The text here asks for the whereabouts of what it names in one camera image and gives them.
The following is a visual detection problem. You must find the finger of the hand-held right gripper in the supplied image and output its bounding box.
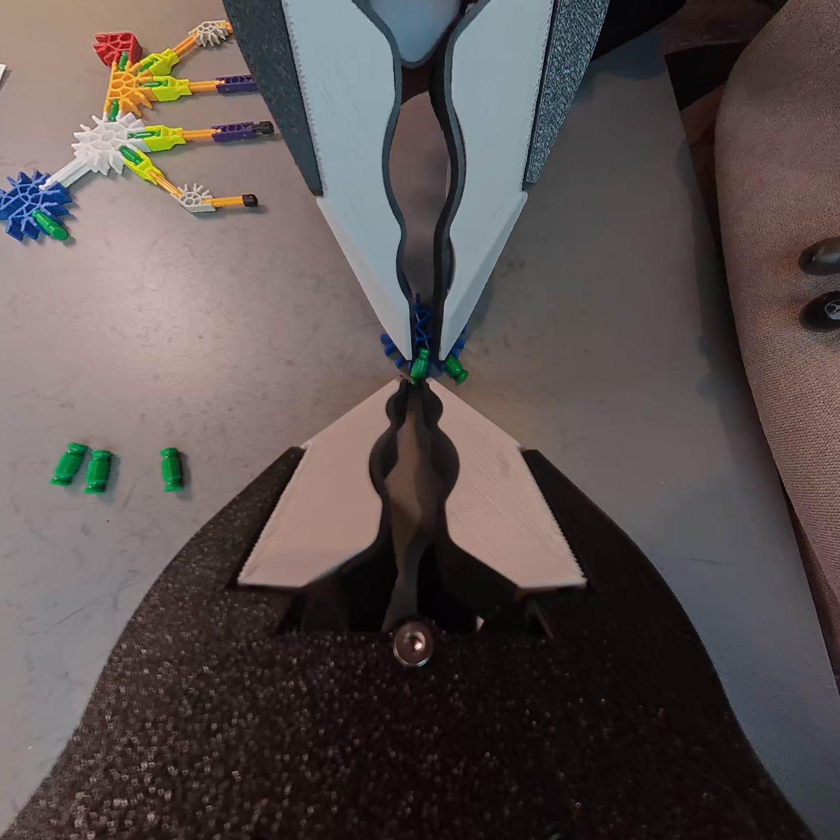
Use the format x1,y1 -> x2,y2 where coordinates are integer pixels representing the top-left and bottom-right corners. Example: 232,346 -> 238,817
282,0 -> 418,363
430,0 -> 552,363

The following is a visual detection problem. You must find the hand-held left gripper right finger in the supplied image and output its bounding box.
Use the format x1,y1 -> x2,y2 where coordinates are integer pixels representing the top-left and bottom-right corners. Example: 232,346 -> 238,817
418,379 -> 586,631

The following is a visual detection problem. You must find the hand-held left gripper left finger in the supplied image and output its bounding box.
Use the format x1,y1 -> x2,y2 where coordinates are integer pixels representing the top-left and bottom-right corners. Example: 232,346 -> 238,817
238,378 -> 421,631

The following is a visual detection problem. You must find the multicoloured construction toy model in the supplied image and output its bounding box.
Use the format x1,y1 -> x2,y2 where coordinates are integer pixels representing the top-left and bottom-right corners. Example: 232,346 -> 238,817
46,18 -> 274,214

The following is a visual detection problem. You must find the blue snowflake connector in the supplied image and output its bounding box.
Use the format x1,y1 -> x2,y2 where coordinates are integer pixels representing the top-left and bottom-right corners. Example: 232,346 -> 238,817
381,296 -> 469,369
0,169 -> 72,242

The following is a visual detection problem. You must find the grey desk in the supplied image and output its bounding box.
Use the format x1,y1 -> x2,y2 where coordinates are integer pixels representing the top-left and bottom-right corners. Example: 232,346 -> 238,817
0,0 -> 840,840

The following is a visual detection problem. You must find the person's beige jacket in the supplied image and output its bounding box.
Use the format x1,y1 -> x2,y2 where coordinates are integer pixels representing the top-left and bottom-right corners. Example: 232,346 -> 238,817
661,0 -> 840,691

